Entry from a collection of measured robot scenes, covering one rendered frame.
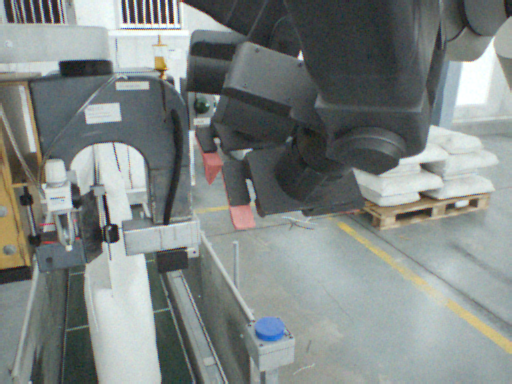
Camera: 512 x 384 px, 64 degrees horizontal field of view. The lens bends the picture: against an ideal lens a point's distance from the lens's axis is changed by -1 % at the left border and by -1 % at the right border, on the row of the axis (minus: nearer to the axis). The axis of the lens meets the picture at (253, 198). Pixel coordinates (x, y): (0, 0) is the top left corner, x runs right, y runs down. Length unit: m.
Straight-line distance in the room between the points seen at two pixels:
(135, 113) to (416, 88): 0.57
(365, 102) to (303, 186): 0.15
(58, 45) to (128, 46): 2.75
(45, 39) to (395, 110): 0.57
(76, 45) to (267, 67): 0.49
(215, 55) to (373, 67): 0.31
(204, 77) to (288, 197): 0.18
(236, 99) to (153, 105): 0.45
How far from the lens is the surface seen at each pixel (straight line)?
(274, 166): 0.39
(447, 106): 6.34
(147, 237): 0.80
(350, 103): 0.23
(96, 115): 0.73
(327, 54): 0.21
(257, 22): 0.46
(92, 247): 0.82
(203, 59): 0.49
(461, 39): 0.51
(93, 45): 0.76
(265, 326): 0.87
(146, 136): 0.74
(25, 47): 0.69
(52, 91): 0.73
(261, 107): 0.30
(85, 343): 1.67
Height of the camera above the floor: 1.39
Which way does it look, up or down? 21 degrees down
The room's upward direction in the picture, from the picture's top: straight up
